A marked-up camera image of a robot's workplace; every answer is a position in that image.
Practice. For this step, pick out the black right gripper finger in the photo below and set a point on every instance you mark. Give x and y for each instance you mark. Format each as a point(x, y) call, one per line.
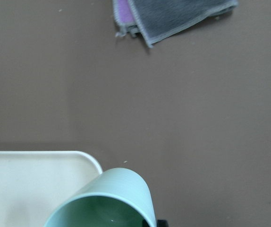
point(162, 223)

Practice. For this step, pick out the green plastic cup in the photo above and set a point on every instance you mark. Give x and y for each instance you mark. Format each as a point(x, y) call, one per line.
point(119, 197)

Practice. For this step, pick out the beige rabbit tray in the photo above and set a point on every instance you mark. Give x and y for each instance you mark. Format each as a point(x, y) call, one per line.
point(34, 183)

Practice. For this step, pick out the grey folded cloth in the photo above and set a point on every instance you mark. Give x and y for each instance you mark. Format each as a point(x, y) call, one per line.
point(160, 19)

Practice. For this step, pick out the pink folded cloth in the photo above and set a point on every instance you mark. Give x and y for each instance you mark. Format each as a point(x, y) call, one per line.
point(123, 15)

